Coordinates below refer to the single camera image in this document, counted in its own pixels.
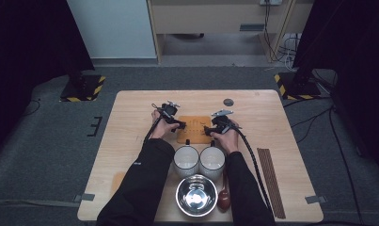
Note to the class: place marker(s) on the shiny steel bowl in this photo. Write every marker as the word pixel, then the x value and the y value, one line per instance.
pixel 197 196

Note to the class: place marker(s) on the white ribbed mug black rim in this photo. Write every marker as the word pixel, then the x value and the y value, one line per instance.
pixel 186 160
pixel 212 160

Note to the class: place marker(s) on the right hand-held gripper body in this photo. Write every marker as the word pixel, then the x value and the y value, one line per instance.
pixel 221 122

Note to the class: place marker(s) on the light wooden desk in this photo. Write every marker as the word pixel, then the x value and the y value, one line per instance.
pixel 209 19

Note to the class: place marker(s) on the person's left hand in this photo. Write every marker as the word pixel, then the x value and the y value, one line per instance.
pixel 160 128

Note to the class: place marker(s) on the grey tape piece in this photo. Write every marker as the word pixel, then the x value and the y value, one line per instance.
pixel 315 199
pixel 85 197

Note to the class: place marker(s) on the white power strip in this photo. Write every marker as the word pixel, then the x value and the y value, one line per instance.
pixel 270 2

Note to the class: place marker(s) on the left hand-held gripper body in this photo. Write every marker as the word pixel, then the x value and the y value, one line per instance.
pixel 169 111

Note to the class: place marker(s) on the grey round table grommet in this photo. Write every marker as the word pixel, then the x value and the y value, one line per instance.
pixel 228 102

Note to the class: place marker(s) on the reddish brown wooden spoon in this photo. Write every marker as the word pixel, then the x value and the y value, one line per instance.
pixel 224 199

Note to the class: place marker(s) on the person's right hand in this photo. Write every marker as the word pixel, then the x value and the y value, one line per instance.
pixel 229 141

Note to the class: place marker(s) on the black curtain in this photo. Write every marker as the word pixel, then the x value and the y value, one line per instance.
pixel 350 47
pixel 27 47

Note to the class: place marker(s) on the black stand with striped base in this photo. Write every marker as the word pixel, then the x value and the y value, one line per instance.
pixel 298 86
pixel 82 89

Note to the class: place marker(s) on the dark object under desk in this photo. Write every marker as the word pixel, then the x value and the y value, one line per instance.
pixel 187 36

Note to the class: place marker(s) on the white cabinet panel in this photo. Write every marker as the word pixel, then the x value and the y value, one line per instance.
pixel 112 28

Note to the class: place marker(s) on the row of wooden chopsticks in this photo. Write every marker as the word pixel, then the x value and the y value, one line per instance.
pixel 271 182

